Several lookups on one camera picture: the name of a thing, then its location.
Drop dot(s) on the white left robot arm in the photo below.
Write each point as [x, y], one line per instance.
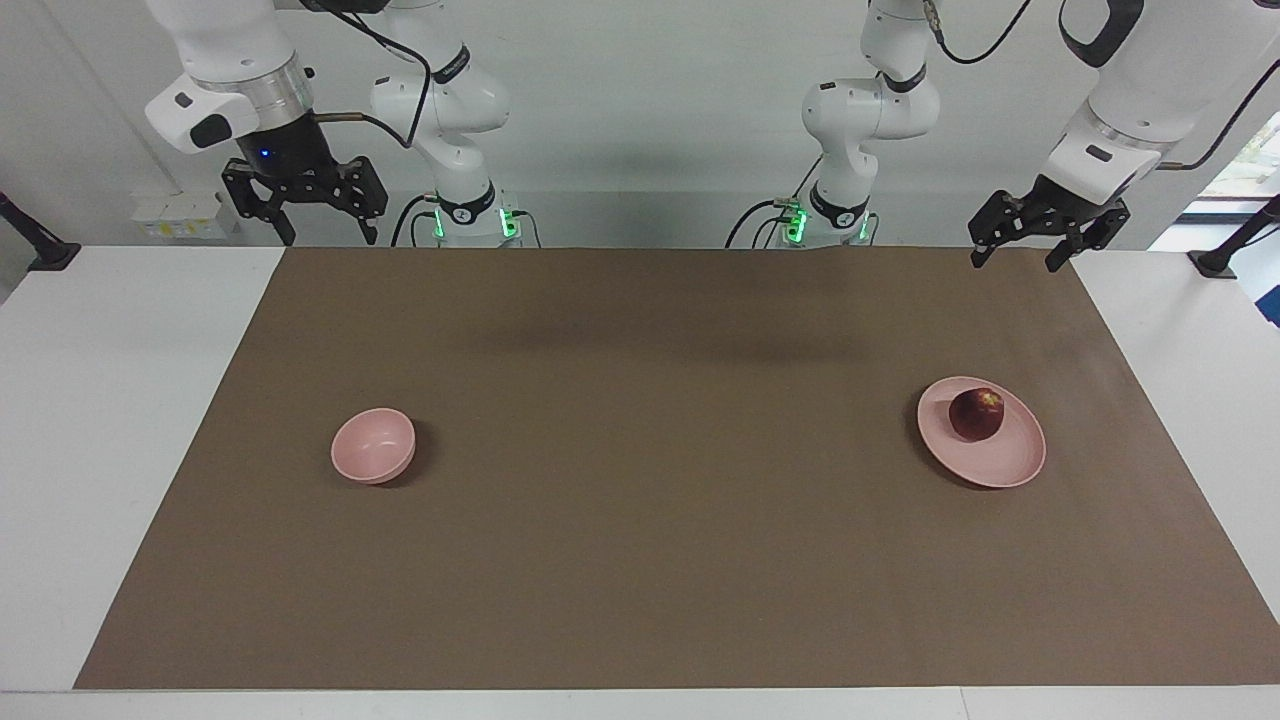
[870, 110]

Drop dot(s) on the blue object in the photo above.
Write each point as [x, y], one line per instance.
[1272, 305]

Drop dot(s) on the glass window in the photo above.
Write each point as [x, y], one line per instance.
[1255, 170]

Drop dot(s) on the dark red apple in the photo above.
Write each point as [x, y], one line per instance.
[975, 415]

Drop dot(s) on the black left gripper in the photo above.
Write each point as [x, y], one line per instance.
[1070, 210]

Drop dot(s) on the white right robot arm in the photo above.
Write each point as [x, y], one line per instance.
[450, 100]

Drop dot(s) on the brown table mat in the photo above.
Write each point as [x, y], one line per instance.
[650, 500]

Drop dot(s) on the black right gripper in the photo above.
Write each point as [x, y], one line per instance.
[290, 150]

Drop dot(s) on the black clamp stand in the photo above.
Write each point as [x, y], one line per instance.
[1215, 263]
[50, 256]

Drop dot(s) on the pink bowl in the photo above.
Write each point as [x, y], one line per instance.
[372, 445]

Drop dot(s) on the white wall socket box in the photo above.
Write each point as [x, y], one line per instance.
[180, 215]

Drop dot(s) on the pink plate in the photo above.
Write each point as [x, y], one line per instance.
[1000, 462]

